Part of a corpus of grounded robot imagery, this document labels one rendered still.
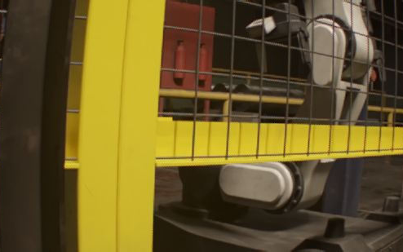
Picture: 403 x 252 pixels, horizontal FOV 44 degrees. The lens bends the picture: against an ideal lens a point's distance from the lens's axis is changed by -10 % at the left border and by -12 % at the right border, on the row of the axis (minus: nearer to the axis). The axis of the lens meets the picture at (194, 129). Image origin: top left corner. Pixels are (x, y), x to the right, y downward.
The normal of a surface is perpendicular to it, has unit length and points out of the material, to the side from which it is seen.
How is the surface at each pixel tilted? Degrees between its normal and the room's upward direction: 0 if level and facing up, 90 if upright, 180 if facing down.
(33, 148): 90
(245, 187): 90
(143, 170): 90
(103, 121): 90
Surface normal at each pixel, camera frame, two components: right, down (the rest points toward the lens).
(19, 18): 0.61, 0.07
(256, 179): -0.66, 0.00
